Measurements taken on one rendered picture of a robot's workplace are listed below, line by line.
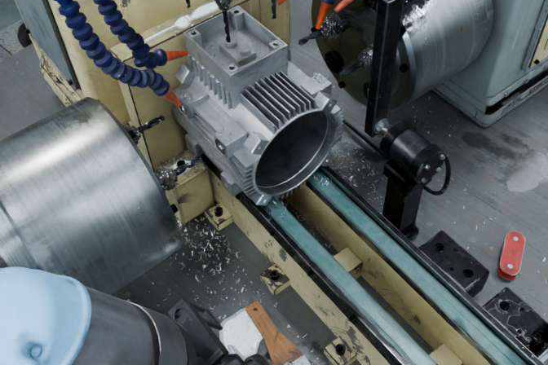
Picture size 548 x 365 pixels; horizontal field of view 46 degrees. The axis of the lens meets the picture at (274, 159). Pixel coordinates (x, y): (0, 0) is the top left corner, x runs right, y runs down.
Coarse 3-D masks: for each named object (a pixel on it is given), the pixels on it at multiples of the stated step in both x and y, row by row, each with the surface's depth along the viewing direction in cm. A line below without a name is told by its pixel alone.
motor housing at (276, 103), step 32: (288, 64) 99; (256, 96) 91; (288, 96) 89; (192, 128) 97; (256, 128) 89; (288, 128) 105; (320, 128) 100; (224, 160) 93; (256, 160) 89; (288, 160) 103; (320, 160) 101; (256, 192) 94
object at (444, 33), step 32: (320, 0) 107; (416, 0) 95; (448, 0) 97; (480, 0) 100; (320, 32) 104; (352, 32) 104; (416, 32) 95; (448, 32) 98; (480, 32) 102; (352, 64) 108; (416, 64) 96; (448, 64) 102; (352, 96) 114; (416, 96) 103
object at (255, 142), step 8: (184, 64) 96; (184, 72) 96; (192, 72) 96; (184, 80) 96; (192, 80) 97; (320, 96) 91; (328, 96) 91; (320, 104) 91; (328, 104) 91; (248, 136) 87; (256, 136) 87; (248, 144) 87; (256, 144) 86; (264, 144) 87; (256, 152) 87; (328, 160) 102; (256, 200) 96; (264, 200) 97
